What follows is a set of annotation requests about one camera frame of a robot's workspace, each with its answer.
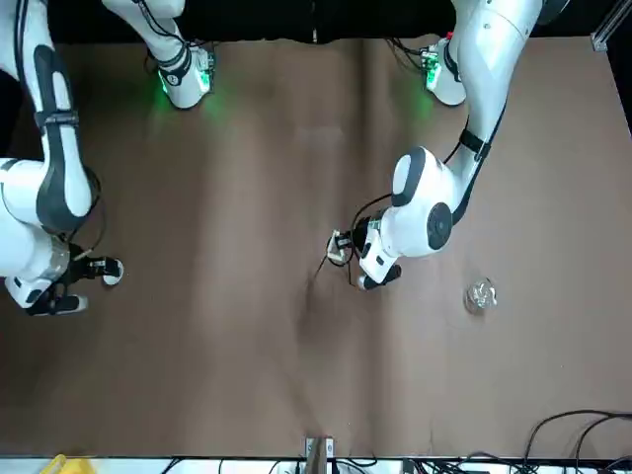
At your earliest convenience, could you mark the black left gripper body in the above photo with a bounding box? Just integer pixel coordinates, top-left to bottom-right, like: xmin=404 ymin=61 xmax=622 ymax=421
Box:
xmin=349 ymin=212 xmax=382 ymax=253

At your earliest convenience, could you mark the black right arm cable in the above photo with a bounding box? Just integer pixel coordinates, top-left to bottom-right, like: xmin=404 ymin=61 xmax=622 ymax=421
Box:
xmin=66 ymin=180 xmax=109 ymax=251

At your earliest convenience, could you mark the aluminium frame post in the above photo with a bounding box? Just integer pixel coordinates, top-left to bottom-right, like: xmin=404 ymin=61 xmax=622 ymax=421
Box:
xmin=302 ymin=434 xmax=336 ymax=474
xmin=589 ymin=0 xmax=624 ymax=52

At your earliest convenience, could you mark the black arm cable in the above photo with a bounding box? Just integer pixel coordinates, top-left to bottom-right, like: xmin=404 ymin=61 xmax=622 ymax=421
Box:
xmin=66 ymin=180 xmax=109 ymax=251
xmin=345 ymin=88 xmax=510 ymax=288

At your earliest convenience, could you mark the black wire tripod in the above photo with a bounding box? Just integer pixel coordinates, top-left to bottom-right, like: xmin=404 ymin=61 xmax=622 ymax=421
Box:
xmin=314 ymin=231 xmax=357 ymax=288

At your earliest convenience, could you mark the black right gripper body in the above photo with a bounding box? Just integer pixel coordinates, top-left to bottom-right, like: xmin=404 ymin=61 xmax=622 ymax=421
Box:
xmin=62 ymin=255 xmax=91 ymax=286

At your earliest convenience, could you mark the yellow handled bag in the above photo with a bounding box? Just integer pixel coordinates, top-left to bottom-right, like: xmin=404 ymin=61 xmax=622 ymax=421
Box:
xmin=40 ymin=453 xmax=100 ymax=474

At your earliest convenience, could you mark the white clay triangle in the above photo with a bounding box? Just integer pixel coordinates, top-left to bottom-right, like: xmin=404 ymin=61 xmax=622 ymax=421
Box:
xmin=327 ymin=228 xmax=353 ymax=264

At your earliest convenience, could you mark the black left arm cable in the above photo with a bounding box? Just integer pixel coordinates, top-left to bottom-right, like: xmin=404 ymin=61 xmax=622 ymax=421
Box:
xmin=345 ymin=88 xmax=510 ymax=288

